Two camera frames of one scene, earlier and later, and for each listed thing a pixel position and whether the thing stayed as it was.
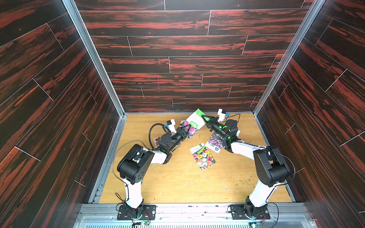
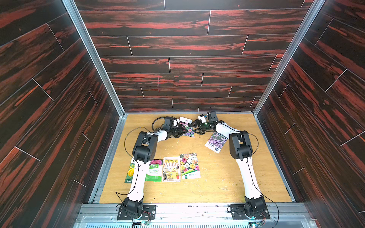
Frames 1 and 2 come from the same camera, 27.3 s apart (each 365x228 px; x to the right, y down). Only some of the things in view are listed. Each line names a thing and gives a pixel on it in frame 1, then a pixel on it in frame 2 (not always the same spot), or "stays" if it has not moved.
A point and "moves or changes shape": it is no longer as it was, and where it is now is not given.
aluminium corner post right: [316, 6] stays
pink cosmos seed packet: [215, 142] stays
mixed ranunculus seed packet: [202, 156] -> [189, 166]
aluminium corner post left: [108, 80] stays
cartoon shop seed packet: [156, 142] moves or changes shape
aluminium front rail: [195, 215] stays
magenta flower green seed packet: [196, 119] -> [154, 173]
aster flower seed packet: [192, 130] stays
